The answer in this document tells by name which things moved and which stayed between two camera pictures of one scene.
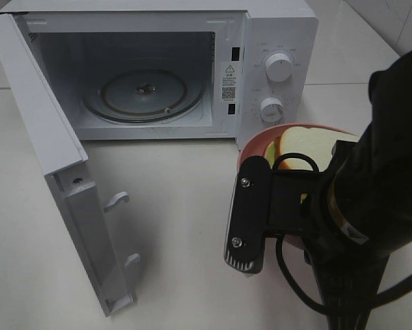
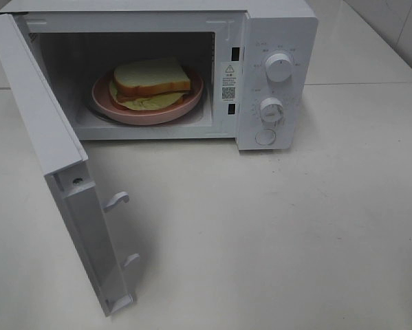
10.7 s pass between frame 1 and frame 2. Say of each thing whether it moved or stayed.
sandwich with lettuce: moved
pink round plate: moved
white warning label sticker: stayed
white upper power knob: stayed
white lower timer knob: stayed
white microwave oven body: stayed
